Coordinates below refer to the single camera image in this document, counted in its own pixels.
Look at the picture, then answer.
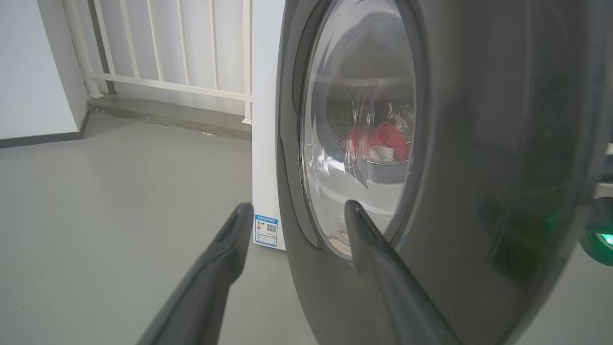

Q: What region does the white cloth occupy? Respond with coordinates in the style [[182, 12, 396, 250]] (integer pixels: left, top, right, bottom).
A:
[[369, 145, 396, 164]]

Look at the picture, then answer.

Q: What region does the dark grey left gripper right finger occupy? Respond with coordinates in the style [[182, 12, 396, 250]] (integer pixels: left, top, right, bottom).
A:
[[344, 200, 461, 345]]

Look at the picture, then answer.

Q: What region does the dark grey round washer door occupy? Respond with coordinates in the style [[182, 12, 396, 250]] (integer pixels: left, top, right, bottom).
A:
[[276, 0, 613, 345]]

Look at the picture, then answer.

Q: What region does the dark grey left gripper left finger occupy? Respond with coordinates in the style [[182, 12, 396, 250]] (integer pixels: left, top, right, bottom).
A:
[[136, 202, 254, 345]]

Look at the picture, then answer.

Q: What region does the grey concrete ledge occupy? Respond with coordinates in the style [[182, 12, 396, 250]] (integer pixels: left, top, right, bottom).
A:
[[88, 95, 253, 140]]

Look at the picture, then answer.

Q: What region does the white metal railing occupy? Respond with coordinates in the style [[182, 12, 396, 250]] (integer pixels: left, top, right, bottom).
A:
[[62, 0, 253, 125]]

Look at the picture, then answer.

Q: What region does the white front-load washing machine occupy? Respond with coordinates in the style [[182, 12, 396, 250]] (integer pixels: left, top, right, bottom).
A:
[[251, 0, 286, 251]]

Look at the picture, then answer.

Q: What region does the blue energy label sticker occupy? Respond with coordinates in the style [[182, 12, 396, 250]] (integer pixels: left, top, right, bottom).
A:
[[254, 214, 279, 248]]

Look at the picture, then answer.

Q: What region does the red garment plain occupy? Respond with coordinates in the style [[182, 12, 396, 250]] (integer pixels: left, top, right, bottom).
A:
[[369, 121, 410, 161]]

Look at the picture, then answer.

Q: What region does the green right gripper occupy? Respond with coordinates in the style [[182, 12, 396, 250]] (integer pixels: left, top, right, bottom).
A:
[[579, 196, 613, 267]]

